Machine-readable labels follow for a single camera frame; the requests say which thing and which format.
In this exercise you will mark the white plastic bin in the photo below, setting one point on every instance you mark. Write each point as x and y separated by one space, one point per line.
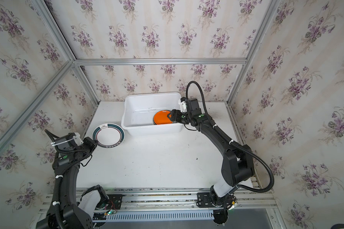
140 109

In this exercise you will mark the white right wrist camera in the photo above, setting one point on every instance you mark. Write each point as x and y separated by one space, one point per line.
183 105

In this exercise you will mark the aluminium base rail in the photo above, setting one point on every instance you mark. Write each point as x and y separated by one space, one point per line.
141 205

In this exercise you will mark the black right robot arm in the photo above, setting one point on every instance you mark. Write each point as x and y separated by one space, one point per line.
237 165

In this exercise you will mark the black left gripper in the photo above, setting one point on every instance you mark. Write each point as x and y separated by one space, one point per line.
90 143

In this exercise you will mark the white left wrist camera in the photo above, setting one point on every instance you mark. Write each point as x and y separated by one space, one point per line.
71 139

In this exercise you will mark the white green rim plate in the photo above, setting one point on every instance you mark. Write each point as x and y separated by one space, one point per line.
108 135

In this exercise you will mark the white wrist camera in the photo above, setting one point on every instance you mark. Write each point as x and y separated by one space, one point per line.
71 139
183 105

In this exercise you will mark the orange plate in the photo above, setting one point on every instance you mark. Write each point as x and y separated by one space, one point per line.
161 118

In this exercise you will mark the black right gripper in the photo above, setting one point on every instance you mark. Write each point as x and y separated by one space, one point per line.
177 116

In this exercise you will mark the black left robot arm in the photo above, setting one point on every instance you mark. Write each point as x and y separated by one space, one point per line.
64 212

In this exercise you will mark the aluminium frame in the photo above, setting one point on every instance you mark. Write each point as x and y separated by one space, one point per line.
58 59

